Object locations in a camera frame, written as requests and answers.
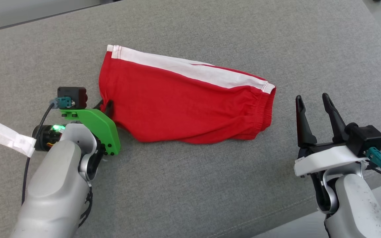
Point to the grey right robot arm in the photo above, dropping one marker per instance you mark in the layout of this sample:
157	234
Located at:
352	205

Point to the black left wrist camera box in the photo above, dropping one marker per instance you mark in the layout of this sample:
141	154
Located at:
74	94

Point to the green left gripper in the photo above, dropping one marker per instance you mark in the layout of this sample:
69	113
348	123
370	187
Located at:
101	127

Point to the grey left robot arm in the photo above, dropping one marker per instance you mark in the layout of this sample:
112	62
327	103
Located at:
55	185

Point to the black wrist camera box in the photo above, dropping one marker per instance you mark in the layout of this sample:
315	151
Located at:
364	137
74	94

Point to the white tape tag left arm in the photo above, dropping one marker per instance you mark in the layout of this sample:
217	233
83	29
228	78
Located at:
8	137

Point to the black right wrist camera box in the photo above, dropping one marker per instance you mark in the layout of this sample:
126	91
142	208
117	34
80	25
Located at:
364	137

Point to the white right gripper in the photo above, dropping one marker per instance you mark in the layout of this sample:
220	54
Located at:
326	157

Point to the red shorts with white stripe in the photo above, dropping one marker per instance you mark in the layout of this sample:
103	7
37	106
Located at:
177	105

